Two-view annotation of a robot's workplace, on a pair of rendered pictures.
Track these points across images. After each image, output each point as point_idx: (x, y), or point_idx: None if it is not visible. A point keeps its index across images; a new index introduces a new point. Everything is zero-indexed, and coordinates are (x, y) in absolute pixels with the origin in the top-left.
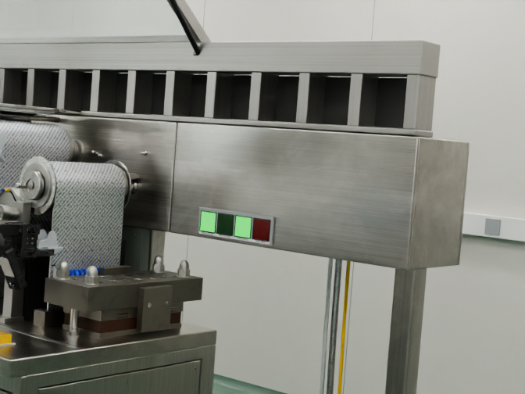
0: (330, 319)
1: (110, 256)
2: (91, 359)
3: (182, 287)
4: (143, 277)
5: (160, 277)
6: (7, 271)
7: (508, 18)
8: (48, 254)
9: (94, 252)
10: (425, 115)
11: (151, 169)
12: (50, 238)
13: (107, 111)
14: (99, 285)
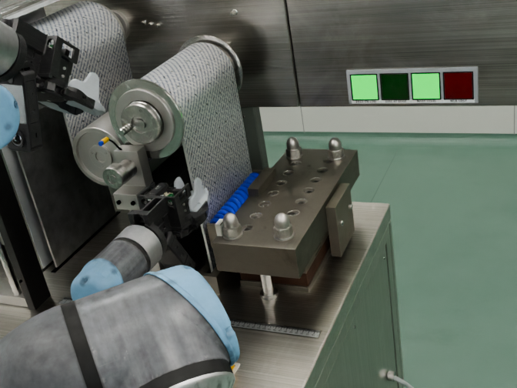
0: None
1: (242, 162)
2: (334, 338)
3: (348, 174)
4: (305, 182)
5: (318, 170)
6: (168, 260)
7: None
8: (207, 214)
9: (229, 170)
10: None
11: (249, 31)
12: (198, 189)
13: None
14: (298, 235)
